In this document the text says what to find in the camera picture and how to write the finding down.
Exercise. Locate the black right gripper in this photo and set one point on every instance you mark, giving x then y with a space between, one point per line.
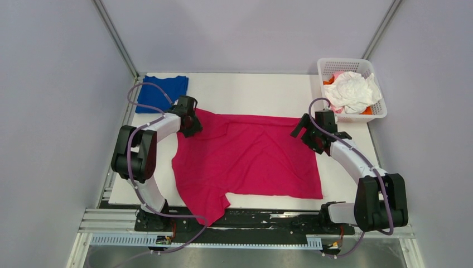
305 122

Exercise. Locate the white plastic laundry basket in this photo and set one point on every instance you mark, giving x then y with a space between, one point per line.
327 66

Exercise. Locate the crumpled white t shirt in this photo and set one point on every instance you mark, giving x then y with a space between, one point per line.
353 92

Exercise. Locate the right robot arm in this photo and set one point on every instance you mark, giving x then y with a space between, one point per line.
380 203

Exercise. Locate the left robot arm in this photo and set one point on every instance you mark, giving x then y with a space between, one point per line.
135 154

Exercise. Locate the folded blue t shirt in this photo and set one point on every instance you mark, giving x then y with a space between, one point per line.
173 87

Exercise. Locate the aluminium frame rail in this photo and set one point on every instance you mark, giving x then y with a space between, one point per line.
109 25

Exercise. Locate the magenta t shirt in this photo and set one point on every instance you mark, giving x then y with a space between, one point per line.
245 155

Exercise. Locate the white slotted cable duct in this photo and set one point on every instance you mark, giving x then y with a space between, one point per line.
154 240

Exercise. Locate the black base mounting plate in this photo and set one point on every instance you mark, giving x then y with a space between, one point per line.
243 225

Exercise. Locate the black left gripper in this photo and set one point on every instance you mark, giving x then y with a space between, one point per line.
197 127

